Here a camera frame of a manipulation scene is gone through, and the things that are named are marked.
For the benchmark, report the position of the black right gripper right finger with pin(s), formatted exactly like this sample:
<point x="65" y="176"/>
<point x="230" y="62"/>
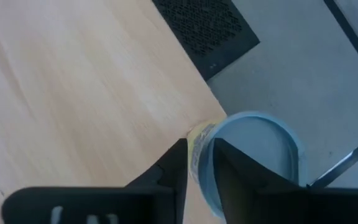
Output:
<point x="238" y="180"/>

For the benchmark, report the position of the black floor tape strip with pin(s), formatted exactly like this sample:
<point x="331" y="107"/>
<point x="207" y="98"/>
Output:
<point x="353" y="156"/>
<point x="353" y="36"/>

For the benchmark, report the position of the black perforated floor mat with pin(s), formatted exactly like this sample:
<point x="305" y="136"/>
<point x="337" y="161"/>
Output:
<point x="204" y="28"/>

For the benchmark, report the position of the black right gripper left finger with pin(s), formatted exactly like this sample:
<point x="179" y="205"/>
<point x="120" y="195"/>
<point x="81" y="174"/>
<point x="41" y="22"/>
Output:
<point x="169" y="174"/>

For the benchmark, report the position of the tall can yellow-green label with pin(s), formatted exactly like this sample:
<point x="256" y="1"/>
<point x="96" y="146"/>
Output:
<point x="259" y="137"/>

